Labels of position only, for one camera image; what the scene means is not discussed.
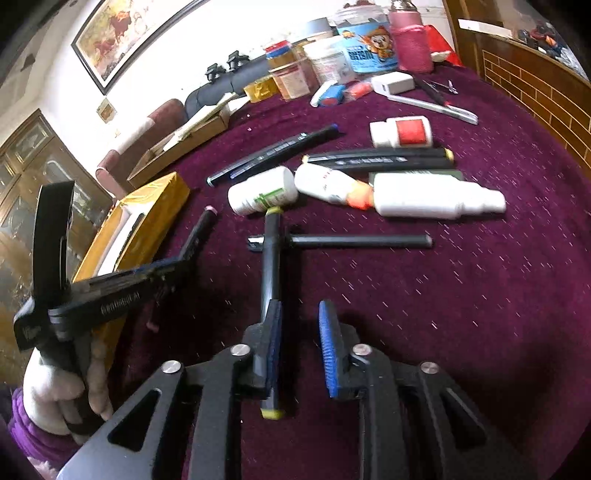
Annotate red bag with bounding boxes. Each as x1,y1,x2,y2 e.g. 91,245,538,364
425,24,462,68

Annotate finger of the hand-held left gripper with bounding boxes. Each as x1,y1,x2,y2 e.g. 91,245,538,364
74,258,186,292
139,272,197,303

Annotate white plastic tub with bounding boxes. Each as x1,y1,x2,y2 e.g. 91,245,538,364
304,36,357,87

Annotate blue cartoon tub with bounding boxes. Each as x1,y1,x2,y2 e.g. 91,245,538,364
333,6,402,75

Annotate jar with red blue lid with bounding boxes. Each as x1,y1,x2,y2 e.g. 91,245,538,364
263,39,297,70

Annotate colourful toys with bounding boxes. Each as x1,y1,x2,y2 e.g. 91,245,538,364
516,24,575,61

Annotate pink thermos bottle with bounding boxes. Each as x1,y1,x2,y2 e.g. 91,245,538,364
388,0,434,73

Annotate black marker pink cap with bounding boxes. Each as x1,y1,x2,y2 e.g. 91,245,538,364
178,205,219,266

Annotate white charger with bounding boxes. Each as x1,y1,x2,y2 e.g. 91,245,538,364
370,71,417,96

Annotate black sofa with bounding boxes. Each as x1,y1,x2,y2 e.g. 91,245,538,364
185,59,274,117

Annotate blue eraser block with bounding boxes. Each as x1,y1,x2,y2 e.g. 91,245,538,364
310,80,346,108

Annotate white bottle green label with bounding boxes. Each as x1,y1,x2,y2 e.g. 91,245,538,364
228,166,299,217

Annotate cardboard box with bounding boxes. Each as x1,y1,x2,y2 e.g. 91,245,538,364
127,95,238,191

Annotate silver utility knife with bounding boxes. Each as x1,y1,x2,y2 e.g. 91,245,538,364
387,93,479,126

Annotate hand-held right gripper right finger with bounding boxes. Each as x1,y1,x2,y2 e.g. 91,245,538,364
318,299,539,480

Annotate white bottle orange cap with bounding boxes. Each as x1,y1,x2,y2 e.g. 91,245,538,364
294,163,376,212

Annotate white bottle red label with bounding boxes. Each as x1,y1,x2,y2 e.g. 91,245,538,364
369,117,435,149

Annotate pink chair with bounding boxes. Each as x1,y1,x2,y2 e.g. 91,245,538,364
95,98,186,200

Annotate white spray bottle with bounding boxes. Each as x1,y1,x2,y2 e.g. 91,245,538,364
373,172,507,220

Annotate wooden carved furniture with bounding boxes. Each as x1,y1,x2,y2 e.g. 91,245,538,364
442,0,591,168

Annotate black red pen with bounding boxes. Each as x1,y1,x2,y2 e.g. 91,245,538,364
412,75,451,108

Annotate white flat box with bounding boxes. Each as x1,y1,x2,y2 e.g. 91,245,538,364
457,17,514,41

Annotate yellow foil packet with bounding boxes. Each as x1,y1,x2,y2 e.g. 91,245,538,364
243,78,279,103

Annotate person's left hand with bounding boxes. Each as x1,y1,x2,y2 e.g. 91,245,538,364
22,333,115,435

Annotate black marker blue cap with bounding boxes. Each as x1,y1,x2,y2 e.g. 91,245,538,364
206,124,343,188

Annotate framed wall painting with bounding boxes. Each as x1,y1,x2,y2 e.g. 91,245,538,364
71,0,211,96

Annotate purple velvet tablecloth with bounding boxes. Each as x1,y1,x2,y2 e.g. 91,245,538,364
108,65,591,480

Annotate person's left forearm purple sleeve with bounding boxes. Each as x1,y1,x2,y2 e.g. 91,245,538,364
7,387,86,469

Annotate orange small packet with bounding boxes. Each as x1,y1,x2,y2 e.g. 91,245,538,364
344,80,373,101

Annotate short black marker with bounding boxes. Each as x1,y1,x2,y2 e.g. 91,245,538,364
229,152,289,180

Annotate black marker teal cap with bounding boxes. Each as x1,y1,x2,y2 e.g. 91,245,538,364
248,234,434,253

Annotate black marker olive cap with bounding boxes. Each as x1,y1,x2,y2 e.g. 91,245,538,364
302,147,455,163

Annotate black marker yellow cap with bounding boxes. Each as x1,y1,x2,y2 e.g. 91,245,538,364
259,207,286,420

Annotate wooden glass cabinet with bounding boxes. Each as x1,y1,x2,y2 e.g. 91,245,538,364
0,107,115,384

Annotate yellow box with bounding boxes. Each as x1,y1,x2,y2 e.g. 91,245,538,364
73,172,191,352

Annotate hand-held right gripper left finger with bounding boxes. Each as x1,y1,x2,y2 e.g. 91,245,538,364
58,299,284,480

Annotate orange clear jar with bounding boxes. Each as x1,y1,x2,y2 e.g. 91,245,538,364
268,59,315,101

